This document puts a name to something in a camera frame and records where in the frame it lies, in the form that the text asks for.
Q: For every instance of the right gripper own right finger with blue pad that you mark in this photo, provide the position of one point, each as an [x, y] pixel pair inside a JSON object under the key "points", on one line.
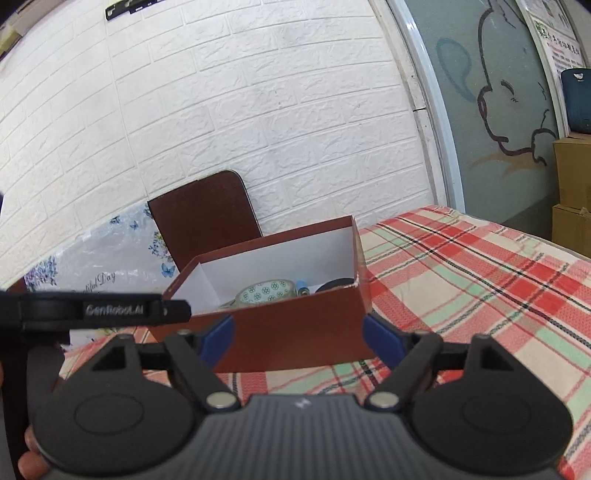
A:
{"points": [[430, 374]]}

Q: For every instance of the clear patterned tape roll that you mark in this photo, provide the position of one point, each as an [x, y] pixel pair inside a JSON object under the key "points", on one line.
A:
{"points": [[264, 292]]}

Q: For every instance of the red-brown cardboard box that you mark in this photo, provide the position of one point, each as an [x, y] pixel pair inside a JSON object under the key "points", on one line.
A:
{"points": [[301, 332]]}

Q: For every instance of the lower cardboard box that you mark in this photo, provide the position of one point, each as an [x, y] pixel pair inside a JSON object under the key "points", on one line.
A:
{"points": [[571, 228]]}

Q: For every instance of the dark blue bin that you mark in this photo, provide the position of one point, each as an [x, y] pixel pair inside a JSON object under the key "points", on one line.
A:
{"points": [[576, 84]]}

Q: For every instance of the upper cardboard box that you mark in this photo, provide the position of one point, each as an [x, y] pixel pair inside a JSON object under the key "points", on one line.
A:
{"points": [[573, 160]]}

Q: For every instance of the black roll in box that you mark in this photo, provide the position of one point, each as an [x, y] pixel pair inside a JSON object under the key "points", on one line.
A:
{"points": [[335, 284]]}

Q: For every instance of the white door frame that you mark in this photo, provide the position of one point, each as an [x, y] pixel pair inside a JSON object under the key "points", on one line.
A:
{"points": [[426, 100]]}

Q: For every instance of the wall notice poster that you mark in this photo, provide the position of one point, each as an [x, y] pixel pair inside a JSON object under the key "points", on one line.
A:
{"points": [[555, 31]]}

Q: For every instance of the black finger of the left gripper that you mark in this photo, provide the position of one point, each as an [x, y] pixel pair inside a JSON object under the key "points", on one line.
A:
{"points": [[175, 311]]}

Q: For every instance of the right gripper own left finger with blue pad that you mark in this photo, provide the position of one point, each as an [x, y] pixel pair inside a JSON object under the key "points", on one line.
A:
{"points": [[173, 375]]}

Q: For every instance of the red plaid bed sheet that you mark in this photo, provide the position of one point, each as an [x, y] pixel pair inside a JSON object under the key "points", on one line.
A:
{"points": [[437, 269]]}

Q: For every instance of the floral plastic bag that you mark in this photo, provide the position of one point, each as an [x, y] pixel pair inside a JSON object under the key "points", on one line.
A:
{"points": [[126, 254]]}

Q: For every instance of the black wall bracket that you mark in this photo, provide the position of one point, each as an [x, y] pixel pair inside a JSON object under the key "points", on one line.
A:
{"points": [[127, 6]]}

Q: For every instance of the frosted glass cartoon door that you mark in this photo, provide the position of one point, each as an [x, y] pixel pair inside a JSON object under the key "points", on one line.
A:
{"points": [[499, 108]]}

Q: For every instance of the person's left hand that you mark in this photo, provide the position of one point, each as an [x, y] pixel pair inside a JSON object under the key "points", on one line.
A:
{"points": [[31, 464]]}

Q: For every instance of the blue black marker pen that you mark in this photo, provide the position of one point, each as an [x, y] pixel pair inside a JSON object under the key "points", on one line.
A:
{"points": [[302, 288]]}

